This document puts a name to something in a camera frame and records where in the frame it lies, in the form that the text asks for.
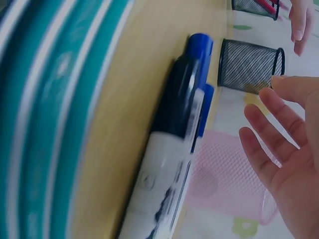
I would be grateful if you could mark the person's left fingers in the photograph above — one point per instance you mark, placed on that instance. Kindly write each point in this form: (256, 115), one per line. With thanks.
(300, 22)

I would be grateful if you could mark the person's right hand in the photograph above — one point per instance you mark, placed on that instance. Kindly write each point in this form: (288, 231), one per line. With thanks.
(299, 159)

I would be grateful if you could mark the black mesh pen cup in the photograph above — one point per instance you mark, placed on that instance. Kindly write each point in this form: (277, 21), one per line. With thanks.
(254, 7)
(246, 67)

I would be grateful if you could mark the pink mesh pen cup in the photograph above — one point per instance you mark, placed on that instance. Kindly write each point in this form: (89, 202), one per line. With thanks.
(224, 179)

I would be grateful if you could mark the red marker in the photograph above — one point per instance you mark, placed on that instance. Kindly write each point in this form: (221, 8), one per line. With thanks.
(270, 5)

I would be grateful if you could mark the large blue cap marker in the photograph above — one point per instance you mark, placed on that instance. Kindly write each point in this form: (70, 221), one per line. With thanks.
(172, 134)

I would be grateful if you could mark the person's left hand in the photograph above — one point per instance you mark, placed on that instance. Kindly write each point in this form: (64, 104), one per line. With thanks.
(300, 17)

